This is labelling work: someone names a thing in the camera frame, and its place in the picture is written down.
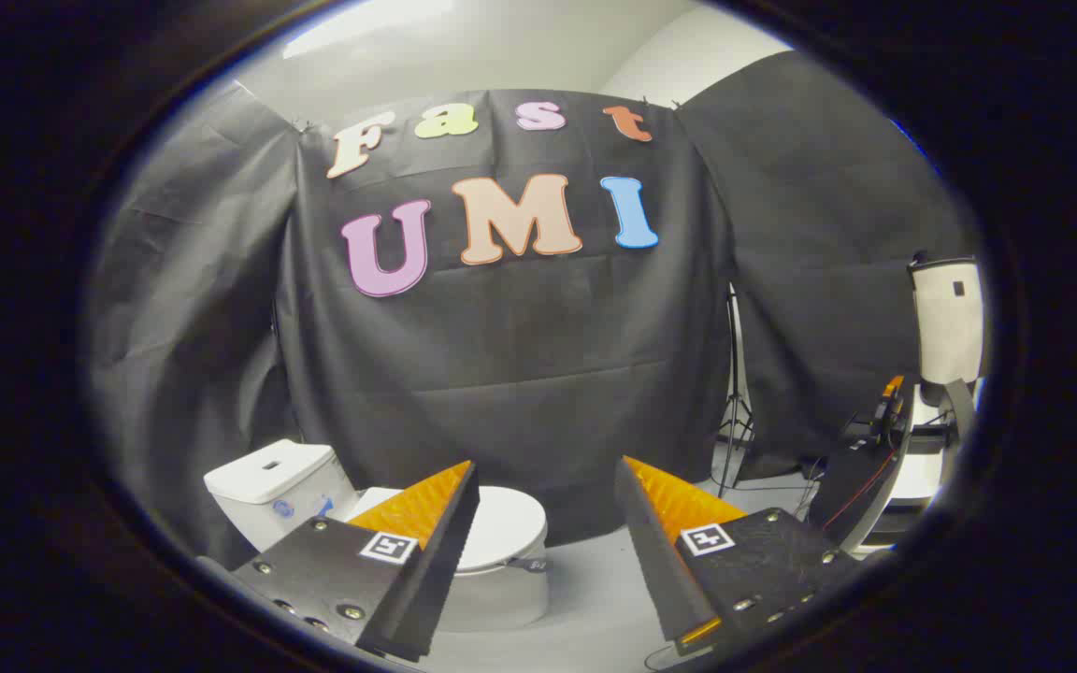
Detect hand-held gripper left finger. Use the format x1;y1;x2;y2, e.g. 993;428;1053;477
221;460;481;663

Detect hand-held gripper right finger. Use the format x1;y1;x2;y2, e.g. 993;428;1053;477
615;455;867;655

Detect white toilet lid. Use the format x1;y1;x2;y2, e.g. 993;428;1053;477
348;484;549;573

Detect white toilet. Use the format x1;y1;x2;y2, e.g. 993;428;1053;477
204;439;551;633

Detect black tripod light stand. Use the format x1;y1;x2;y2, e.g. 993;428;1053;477
714;285;760;498

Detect black backdrop cloth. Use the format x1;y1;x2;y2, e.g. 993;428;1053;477
90;51;979;571

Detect black slanted panel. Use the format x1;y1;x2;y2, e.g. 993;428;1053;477
808;439;904;552

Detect orange and black tool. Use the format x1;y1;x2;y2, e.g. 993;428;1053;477
873;374;906;442

